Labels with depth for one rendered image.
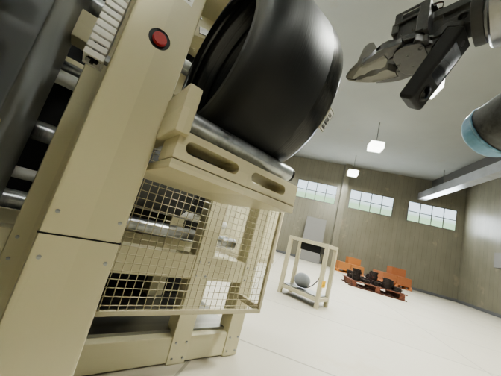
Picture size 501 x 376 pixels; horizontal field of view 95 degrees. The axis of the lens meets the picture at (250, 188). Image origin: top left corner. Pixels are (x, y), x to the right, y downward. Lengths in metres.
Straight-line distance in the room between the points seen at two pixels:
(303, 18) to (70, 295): 0.72
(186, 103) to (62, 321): 0.45
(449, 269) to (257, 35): 14.42
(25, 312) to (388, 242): 13.46
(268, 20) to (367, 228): 12.98
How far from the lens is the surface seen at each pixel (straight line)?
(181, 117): 0.46
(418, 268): 14.12
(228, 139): 0.54
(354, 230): 13.18
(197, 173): 0.47
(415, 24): 0.55
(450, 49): 0.50
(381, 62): 0.54
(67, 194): 0.52
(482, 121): 0.52
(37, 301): 0.56
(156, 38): 0.62
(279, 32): 0.59
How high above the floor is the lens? 0.71
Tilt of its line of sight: 10 degrees up
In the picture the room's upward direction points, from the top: 15 degrees clockwise
